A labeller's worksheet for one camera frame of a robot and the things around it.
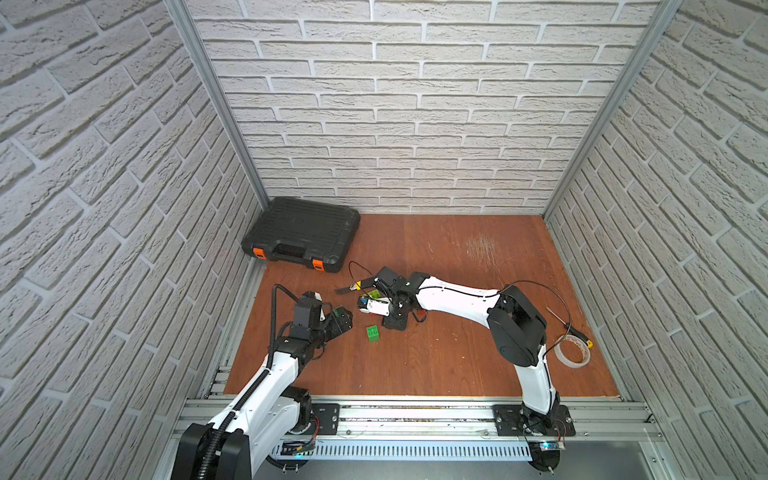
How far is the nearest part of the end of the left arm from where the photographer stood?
62 centimetres

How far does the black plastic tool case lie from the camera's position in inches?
39.7

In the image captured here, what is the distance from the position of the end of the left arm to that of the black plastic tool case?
0.73 feet
